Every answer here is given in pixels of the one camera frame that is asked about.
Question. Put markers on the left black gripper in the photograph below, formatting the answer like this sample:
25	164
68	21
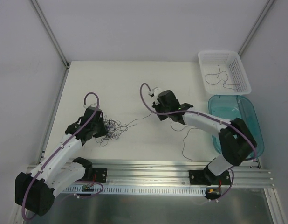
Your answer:
100	130

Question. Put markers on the white slotted cable duct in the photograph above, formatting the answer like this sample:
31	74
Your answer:
136	190

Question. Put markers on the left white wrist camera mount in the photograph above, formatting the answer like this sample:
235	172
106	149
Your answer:
91	105

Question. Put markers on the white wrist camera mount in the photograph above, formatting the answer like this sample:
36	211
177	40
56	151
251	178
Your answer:
91	105
153	93

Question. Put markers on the left aluminium frame post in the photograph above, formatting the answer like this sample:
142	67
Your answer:
43	20

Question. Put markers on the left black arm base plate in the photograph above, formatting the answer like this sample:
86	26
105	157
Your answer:
95	175

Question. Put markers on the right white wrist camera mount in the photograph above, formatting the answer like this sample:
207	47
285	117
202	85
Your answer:
153	93

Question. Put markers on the aluminium frame post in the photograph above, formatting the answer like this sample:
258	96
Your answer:
256	25
43	20

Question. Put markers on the aluminium mounting rail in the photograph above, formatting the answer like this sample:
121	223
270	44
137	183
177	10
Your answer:
176	173

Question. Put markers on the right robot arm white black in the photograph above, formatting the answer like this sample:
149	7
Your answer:
236	141

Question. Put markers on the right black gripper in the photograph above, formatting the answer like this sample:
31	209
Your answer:
161	114

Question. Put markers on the teal transparent plastic tray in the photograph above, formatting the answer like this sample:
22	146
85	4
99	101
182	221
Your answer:
231	107

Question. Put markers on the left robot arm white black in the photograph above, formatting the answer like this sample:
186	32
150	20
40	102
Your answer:
37	190

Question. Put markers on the white perforated plastic basket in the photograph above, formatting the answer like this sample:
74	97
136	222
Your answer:
223	73

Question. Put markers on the right aluminium frame post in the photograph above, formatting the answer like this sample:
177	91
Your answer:
256	25

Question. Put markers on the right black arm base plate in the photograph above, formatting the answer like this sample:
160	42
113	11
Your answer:
204	177

